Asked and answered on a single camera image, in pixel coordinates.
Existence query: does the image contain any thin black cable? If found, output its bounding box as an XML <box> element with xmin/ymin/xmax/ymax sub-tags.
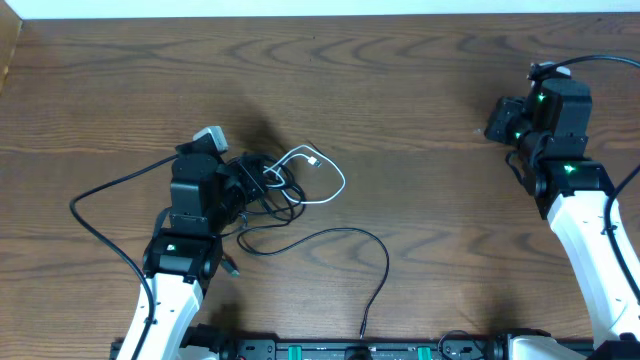
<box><xmin>219</xmin><ymin>139</ymin><xmax>326</xmax><ymax>279</ymax></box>

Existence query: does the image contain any white usb cable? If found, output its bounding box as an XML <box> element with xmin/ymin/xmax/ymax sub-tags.
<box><xmin>262</xmin><ymin>144</ymin><xmax>347</xmax><ymax>206</ymax></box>

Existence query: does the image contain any black usb cable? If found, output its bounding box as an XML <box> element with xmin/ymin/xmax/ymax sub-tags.
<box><xmin>236</xmin><ymin>219</ymin><xmax>391</xmax><ymax>340</ymax></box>

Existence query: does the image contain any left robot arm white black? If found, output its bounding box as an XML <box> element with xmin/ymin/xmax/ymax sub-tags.
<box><xmin>117</xmin><ymin>153</ymin><xmax>267</xmax><ymax>359</ymax></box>

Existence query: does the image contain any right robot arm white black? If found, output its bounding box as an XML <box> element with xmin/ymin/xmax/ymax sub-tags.
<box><xmin>485</xmin><ymin>77</ymin><xmax>639</xmax><ymax>359</ymax></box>

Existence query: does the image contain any left camera black cable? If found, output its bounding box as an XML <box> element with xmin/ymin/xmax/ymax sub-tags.
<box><xmin>68</xmin><ymin>153</ymin><xmax>180</xmax><ymax>360</ymax></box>

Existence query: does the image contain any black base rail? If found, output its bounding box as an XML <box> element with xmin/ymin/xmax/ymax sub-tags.
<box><xmin>109</xmin><ymin>324</ymin><xmax>596</xmax><ymax>360</ymax></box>

